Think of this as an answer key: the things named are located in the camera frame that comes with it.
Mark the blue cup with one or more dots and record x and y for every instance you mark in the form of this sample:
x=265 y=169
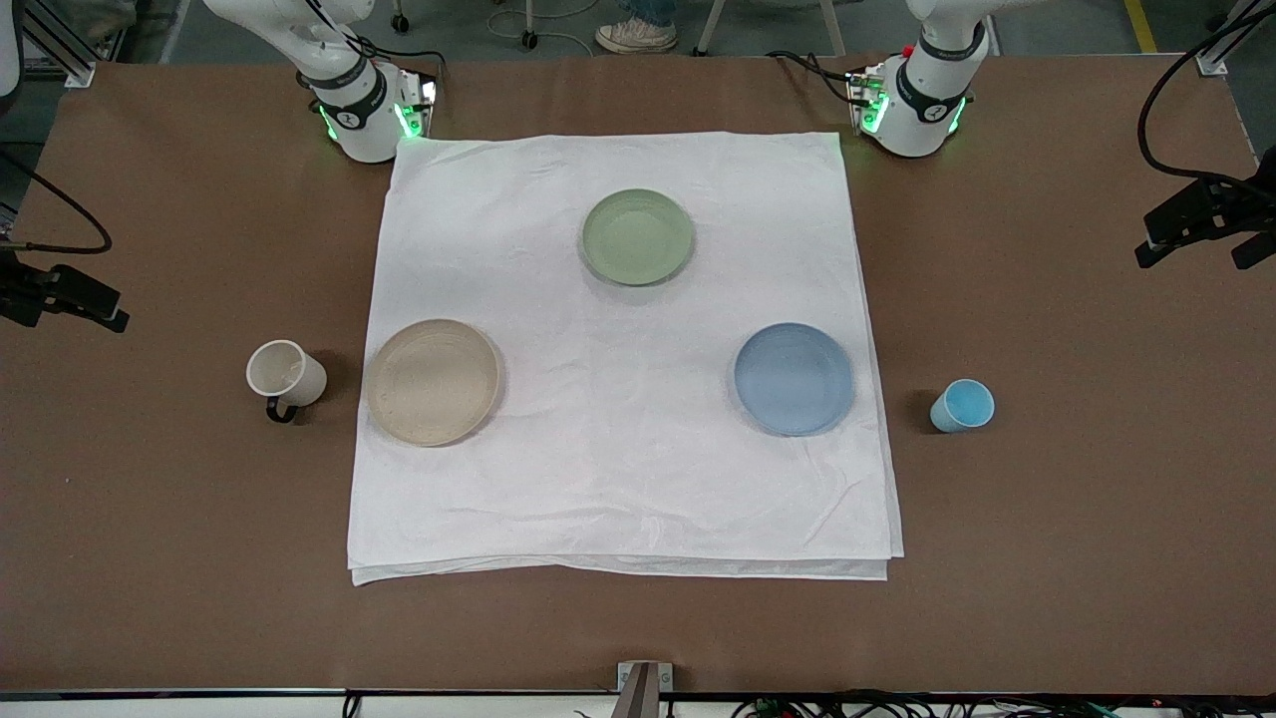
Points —
x=962 y=407

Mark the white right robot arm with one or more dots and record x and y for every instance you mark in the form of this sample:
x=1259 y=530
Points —
x=359 y=125

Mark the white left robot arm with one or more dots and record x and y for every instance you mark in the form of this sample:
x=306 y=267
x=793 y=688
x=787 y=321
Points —
x=917 y=120

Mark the green plate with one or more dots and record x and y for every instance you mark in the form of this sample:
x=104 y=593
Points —
x=638 y=237

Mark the blue plate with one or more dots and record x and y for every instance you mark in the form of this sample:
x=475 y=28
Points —
x=795 y=379

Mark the beige gray plate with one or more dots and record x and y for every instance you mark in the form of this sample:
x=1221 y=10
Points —
x=433 y=383

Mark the white table cloth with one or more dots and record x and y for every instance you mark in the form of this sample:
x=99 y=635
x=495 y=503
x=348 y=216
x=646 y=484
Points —
x=618 y=469

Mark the white sneaker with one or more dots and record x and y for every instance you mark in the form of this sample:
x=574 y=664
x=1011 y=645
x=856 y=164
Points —
x=636 y=36

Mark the black caster wheel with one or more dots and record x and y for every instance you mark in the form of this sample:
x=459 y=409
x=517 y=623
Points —
x=529 y=41
x=400 y=21

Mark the white stand legs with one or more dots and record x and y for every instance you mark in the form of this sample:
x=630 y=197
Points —
x=832 y=25

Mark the metal table edge bracket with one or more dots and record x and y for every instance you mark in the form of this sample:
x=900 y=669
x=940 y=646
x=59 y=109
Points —
x=644 y=683

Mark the aluminium frame profile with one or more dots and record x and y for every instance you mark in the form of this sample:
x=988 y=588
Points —
x=60 y=55
x=1224 y=45

